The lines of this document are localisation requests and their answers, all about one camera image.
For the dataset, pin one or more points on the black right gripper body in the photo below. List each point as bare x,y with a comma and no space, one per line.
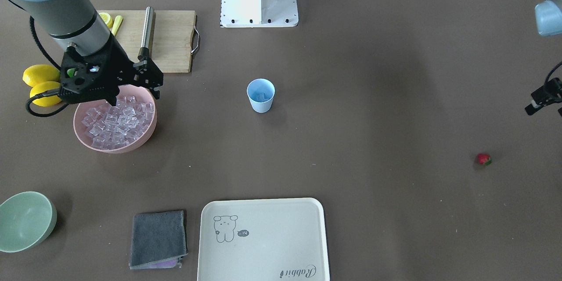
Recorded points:
117,62

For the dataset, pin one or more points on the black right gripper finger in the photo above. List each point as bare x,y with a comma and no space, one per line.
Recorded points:
111,99
148,75

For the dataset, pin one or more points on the red strawberry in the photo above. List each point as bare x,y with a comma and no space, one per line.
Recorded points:
483,159

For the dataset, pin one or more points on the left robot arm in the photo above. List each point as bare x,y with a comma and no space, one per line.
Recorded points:
548,15

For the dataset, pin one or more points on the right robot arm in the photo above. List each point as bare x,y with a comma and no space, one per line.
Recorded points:
74,22

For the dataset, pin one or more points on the pink bowl of ice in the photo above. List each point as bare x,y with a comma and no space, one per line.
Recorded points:
120,128

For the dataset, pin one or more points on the blue plastic cup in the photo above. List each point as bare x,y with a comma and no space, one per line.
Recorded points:
261,93

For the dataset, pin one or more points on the steel muddler black tip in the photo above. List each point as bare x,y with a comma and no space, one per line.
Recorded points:
146,33

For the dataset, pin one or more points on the bamboo cutting board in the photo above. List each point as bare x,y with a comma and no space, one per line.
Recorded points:
173,42

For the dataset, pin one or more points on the yellow plastic knife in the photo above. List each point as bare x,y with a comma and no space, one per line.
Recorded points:
118,20

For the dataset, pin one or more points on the lemon half upper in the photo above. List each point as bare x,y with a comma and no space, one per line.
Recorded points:
107,19

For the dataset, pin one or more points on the green ceramic bowl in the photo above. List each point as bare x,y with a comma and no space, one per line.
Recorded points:
26,219

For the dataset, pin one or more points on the grey folded cloth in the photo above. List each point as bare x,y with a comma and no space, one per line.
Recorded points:
158,240

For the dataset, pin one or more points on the cream rabbit tray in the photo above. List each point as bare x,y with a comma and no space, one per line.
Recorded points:
263,240

